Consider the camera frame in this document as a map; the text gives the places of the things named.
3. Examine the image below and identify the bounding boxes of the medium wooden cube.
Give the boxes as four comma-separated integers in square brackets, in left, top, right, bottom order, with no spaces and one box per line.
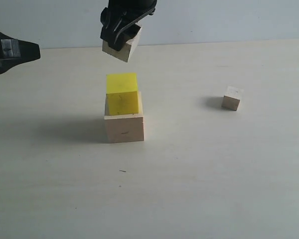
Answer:
[102,23,143,63]

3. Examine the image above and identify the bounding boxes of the large wooden cube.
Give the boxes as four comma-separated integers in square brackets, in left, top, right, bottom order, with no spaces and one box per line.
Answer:
[104,91,145,143]

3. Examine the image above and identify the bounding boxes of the yellow cube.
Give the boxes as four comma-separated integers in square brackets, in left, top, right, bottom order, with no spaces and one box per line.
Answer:
[106,73,139,116]

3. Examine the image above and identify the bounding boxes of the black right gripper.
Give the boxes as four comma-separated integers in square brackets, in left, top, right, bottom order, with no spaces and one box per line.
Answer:
[100,0,157,51]

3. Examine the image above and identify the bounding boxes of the small wooden cube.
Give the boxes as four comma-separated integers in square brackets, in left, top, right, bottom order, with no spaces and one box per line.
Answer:
[221,86,244,111]

